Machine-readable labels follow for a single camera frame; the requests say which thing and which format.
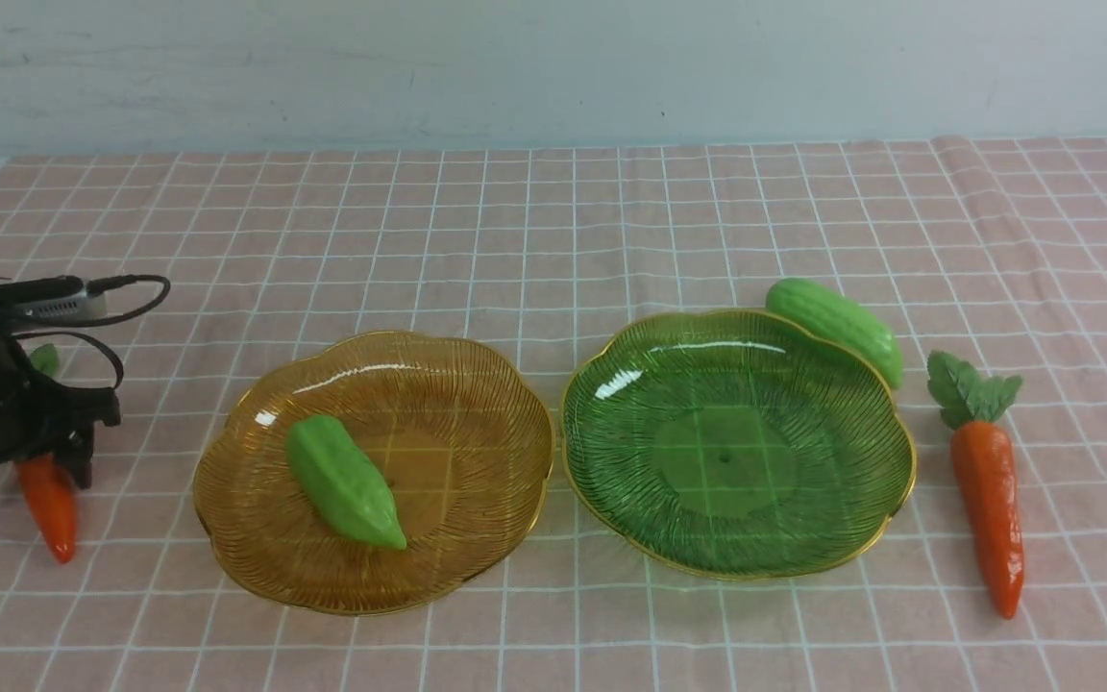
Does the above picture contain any amber ribbed glass plate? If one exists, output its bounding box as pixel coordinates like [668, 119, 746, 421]
[192, 332, 556, 616]

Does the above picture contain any green ribbed glass plate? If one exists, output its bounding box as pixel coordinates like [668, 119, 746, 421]
[559, 309, 918, 580]

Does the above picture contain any pink checkered tablecloth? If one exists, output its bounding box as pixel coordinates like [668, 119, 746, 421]
[0, 137, 1107, 691]

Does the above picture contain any orange toy carrot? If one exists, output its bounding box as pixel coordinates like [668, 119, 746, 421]
[13, 343, 79, 564]
[925, 350, 1026, 619]

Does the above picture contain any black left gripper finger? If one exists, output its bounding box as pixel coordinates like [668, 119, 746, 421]
[54, 428, 95, 490]

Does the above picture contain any black camera cable left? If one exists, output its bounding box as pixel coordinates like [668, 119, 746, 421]
[0, 192, 172, 390]

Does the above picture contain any green toy cucumber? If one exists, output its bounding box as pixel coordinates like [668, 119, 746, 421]
[765, 277, 904, 390]
[284, 413, 407, 551]

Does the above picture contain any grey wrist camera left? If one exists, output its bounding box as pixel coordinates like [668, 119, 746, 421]
[0, 275, 108, 326]

